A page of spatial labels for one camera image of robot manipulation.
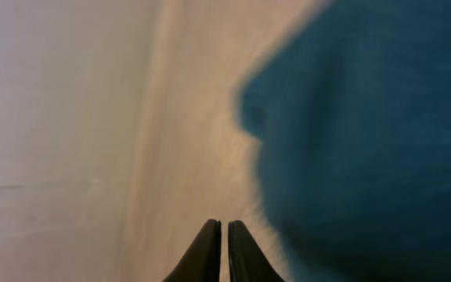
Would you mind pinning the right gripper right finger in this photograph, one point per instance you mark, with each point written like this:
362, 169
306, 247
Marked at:
247, 262

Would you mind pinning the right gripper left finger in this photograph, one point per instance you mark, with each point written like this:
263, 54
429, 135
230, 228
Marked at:
201, 262

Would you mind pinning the black t-shirt white letters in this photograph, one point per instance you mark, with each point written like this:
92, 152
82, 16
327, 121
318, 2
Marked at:
354, 119

